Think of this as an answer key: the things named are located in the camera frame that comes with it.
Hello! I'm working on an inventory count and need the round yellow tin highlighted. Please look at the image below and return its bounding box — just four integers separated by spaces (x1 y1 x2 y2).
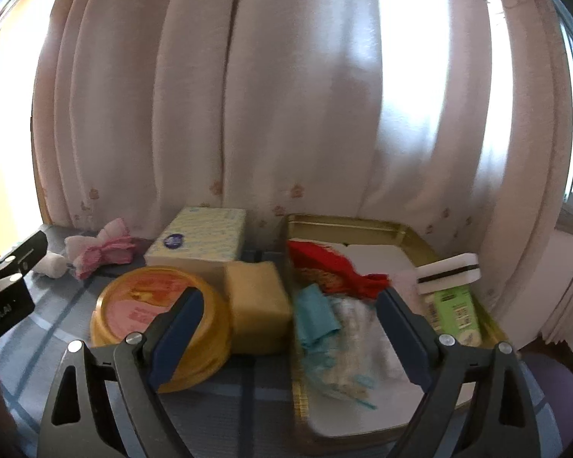
90 266 232 394

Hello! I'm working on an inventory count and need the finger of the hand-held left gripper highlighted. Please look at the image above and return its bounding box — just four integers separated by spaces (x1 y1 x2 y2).
0 230 49 292

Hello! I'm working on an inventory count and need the blue checked mat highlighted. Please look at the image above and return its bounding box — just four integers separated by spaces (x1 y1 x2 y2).
0 223 555 458

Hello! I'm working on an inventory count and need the white paper liner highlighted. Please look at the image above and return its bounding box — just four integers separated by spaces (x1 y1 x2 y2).
291 236 476 440

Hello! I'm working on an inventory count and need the white sponge with black layer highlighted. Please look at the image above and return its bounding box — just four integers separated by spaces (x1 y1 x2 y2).
415 253 481 294

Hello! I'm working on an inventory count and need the yellow tissue box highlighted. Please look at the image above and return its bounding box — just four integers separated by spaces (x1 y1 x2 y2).
143 207 246 273

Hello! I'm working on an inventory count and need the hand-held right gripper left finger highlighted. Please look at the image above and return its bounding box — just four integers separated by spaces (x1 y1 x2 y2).
37 286 205 458

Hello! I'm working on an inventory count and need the teal cloth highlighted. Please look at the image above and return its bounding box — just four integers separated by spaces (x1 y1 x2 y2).
293 284 342 349

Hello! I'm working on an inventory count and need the white rolled towel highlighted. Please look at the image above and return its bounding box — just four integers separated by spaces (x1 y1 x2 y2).
31 253 70 280

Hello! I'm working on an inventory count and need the pink and white towel doll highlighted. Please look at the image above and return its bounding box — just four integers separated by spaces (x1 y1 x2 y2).
64 218 139 280

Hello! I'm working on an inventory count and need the red embroidered pouch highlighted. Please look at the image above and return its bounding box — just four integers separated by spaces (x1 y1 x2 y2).
286 241 390 301

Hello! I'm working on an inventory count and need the green tissue pack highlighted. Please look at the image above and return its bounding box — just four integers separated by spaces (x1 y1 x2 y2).
425 286 483 347

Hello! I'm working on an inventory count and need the yellow sponge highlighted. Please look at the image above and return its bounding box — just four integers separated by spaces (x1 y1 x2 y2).
224 261 294 355

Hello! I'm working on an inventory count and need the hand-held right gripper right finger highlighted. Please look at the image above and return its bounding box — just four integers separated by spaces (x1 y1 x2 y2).
376 287 540 458

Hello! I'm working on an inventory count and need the pale floral curtain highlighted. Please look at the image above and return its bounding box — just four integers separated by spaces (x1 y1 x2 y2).
31 0 573 306

